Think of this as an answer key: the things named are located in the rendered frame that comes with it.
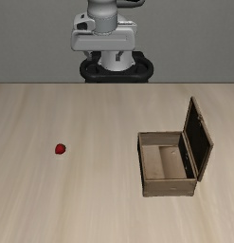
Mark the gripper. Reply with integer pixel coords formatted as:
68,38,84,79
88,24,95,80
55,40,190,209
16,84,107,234
70,21,138,62

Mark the red strawberry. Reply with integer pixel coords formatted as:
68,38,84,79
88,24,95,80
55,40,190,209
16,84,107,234
54,142,67,156

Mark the brown wooden box lid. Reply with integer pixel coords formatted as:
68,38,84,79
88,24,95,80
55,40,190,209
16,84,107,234
181,96,215,183

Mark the brown wooden box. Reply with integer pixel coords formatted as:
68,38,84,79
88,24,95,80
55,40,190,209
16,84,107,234
136,130,198,198

